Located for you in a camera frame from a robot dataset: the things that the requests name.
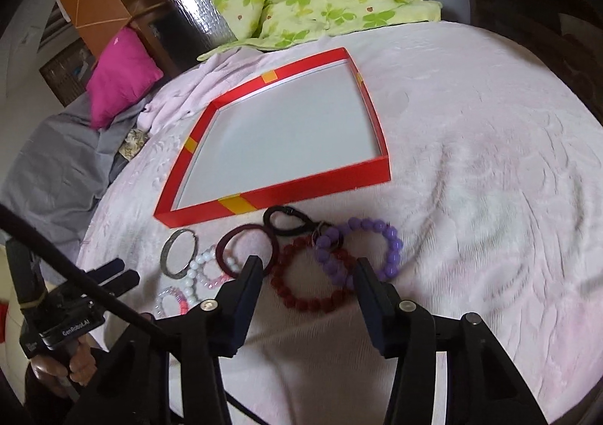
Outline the black cable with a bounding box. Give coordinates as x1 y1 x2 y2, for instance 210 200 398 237
0 202 270 425

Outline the silver foil mat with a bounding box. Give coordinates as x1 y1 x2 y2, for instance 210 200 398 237
168 0 236 54

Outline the pink crystal bead bracelet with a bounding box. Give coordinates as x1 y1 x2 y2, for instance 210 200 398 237
153 244 232 318

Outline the person's left hand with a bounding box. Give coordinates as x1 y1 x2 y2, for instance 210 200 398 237
29 335 97 397

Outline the white bead bracelet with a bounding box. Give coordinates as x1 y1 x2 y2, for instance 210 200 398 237
182 248 240 308

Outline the black hair tie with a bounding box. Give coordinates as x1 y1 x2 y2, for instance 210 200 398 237
262 204 316 238

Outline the red fabric item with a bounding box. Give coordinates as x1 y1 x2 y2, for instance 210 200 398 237
0 301 8 344

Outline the silver bangle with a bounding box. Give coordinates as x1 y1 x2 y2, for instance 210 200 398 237
159 228 198 280

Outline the magenta pillow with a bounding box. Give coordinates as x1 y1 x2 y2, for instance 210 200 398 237
86 27 164 129

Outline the small silver ring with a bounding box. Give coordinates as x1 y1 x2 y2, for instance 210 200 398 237
312 221 337 252

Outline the red box lid tray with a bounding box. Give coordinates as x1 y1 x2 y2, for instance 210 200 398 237
153 47 392 228

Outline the grey blanket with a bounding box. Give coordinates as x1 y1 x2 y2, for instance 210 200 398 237
1 93 150 262

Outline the purple bead bracelet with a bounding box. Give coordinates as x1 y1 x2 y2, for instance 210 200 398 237
314 215 406 289

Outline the dark red bead bracelet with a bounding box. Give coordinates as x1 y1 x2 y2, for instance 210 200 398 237
269 234 359 314

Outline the maroon hair tie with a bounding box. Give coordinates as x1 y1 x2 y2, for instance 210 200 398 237
214 222 281 281

